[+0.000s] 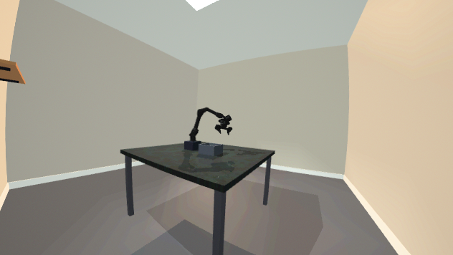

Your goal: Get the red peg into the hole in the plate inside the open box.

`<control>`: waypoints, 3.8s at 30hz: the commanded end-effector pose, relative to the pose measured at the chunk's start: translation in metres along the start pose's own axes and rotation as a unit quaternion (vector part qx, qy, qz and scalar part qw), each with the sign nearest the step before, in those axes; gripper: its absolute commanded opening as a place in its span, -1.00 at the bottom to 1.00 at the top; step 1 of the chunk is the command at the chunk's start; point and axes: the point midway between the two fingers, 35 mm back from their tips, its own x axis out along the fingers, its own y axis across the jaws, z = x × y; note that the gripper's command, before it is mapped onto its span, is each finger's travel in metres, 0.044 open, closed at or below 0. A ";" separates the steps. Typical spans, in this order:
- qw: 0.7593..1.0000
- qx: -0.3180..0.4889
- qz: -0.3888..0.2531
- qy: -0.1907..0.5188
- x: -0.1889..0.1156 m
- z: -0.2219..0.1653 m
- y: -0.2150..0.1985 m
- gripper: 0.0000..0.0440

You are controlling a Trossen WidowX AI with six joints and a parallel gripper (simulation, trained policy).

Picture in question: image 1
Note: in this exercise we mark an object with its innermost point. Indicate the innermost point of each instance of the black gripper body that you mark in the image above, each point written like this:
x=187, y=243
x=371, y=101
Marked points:
x=223, y=127

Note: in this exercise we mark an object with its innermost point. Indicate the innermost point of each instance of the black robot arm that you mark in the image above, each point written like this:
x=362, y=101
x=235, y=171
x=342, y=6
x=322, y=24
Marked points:
x=200, y=112

